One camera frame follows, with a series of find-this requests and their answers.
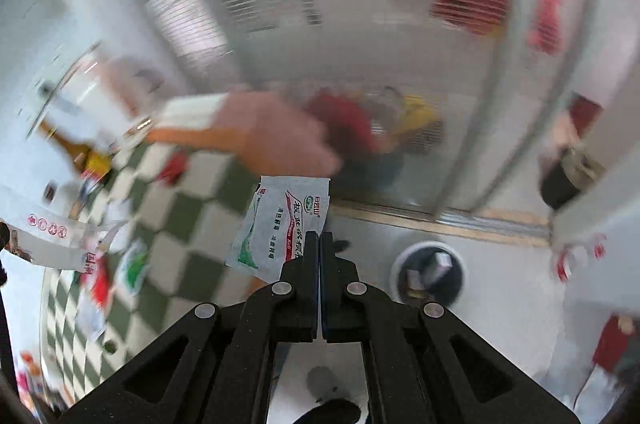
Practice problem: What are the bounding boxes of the blurred yellow figure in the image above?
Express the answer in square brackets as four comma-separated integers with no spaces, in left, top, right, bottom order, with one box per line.
[390,94,445,155]

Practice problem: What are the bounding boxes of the round white bin, black liner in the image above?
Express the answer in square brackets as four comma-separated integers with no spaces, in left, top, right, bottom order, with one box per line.
[390,241,468,305]

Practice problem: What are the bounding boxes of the small red packet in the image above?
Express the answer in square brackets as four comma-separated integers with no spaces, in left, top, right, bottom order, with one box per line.
[157,151,191,185]

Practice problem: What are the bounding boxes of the white plastic bag, red symbols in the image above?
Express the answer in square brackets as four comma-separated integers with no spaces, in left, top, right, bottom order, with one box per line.
[0,184,132,273]

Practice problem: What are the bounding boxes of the narrow blurred red cloth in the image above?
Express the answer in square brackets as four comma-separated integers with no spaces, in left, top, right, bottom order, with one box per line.
[527,0,564,55]

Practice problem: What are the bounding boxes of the red white packet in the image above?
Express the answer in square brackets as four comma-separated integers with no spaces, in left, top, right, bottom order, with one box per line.
[80,259,116,310]

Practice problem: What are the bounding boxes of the black round container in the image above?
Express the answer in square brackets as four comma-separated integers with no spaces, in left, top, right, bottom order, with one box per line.
[539,144,609,213]

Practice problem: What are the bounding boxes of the green white checkered tablecloth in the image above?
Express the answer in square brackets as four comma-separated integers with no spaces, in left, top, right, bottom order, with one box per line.
[40,139,287,405]

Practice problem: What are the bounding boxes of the brown glass bottle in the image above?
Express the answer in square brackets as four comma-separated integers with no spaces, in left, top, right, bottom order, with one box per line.
[37,119,96,177]

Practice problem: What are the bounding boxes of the blurred pink object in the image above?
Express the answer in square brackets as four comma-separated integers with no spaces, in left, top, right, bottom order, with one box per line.
[220,92,347,177]

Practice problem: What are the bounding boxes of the plain white packet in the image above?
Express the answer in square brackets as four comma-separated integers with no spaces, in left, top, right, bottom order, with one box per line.
[77,299,109,343]

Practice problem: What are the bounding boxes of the blurred dark red figure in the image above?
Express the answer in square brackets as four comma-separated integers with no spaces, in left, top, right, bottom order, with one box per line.
[306,90,396,165]

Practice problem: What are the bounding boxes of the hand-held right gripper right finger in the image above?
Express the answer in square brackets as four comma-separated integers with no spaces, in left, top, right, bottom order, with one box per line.
[320,232,582,424]

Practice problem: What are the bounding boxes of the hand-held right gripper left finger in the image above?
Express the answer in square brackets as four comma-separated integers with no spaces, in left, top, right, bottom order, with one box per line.
[60,231,319,424]

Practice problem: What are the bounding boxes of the green white packet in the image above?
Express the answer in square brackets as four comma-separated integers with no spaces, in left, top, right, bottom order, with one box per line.
[116,239,151,297]

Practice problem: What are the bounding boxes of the white sachet with green print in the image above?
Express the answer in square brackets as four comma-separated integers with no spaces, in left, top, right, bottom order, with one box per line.
[225,175,332,283]

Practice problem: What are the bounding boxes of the yellow packet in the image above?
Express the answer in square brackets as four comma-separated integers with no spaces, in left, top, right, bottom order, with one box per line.
[82,149,114,175]

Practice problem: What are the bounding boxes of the red white wrapper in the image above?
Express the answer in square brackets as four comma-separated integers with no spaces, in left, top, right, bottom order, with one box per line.
[551,233,609,283]

